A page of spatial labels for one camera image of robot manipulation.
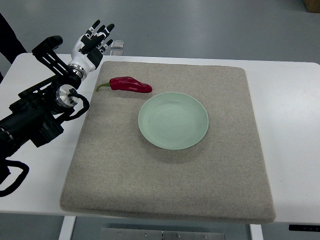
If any upper floor socket cover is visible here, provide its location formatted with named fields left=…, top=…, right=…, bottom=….
left=111, top=40, right=124, bottom=49

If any white table leg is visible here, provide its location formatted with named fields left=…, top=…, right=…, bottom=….
left=58, top=216, right=76, bottom=240
left=249, top=224, right=264, bottom=240

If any white right table leg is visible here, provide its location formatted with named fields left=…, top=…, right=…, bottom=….
left=249, top=224, right=264, bottom=240

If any light green plate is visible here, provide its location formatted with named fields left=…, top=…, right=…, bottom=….
left=137, top=92, right=209, bottom=151

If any metal table base plate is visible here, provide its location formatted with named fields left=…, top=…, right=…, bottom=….
left=100, top=228, right=226, bottom=240

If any floor socket cover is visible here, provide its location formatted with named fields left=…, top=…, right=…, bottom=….
left=110, top=50, right=123, bottom=56
left=111, top=40, right=124, bottom=49

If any dark object at left edge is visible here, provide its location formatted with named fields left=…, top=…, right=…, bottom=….
left=0, top=12, right=28, bottom=83

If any beige felt mat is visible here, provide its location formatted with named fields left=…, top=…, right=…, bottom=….
left=60, top=61, right=276, bottom=224

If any black table control panel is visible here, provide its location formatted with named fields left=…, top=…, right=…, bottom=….
left=288, top=224, right=320, bottom=232

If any red pepper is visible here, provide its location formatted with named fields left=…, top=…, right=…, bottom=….
left=96, top=76, right=153, bottom=93

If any white left table leg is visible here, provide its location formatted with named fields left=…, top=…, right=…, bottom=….
left=58, top=216, right=76, bottom=240

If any cardboard box corner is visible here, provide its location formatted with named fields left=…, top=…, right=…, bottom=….
left=303, top=0, right=320, bottom=13

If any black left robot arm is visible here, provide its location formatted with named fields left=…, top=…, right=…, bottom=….
left=0, top=35, right=90, bottom=159

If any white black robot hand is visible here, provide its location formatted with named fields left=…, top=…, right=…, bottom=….
left=68, top=19, right=115, bottom=79

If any lower floor socket cover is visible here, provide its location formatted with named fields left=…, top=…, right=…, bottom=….
left=110, top=50, right=123, bottom=56

